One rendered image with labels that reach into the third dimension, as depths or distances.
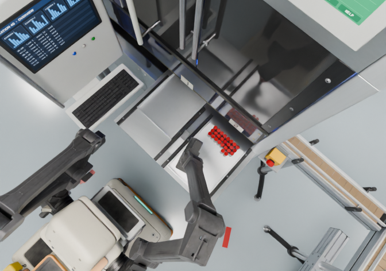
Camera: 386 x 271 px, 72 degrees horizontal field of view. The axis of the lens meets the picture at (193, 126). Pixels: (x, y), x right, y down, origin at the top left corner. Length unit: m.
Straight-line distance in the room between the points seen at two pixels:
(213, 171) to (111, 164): 1.18
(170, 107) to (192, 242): 0.93
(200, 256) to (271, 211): 1.72
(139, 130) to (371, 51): 1.15
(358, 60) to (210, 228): 0.52
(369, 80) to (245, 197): 1.83
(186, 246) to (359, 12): 0.62
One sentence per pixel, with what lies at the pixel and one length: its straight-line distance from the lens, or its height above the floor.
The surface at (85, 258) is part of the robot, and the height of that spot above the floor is 1.39.
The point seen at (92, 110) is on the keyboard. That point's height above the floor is 0.83.
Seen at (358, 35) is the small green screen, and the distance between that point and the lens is 0.60.
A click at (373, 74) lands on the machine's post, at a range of 0.66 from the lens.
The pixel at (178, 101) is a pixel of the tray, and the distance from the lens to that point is 1.51.
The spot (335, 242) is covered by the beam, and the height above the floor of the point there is 0.54.
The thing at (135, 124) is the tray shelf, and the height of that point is 0.88.
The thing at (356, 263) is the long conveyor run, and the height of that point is 0.90.
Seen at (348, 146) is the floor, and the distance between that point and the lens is 2.79.
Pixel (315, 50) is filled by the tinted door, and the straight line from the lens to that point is 0.70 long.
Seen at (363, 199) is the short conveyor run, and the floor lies 0.93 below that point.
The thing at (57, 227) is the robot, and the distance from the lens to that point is 1.00.
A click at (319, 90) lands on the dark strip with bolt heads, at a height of 1.67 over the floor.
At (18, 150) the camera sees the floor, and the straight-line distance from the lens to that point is 2.72.
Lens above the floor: 2.31
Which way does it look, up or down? 75 degrees down
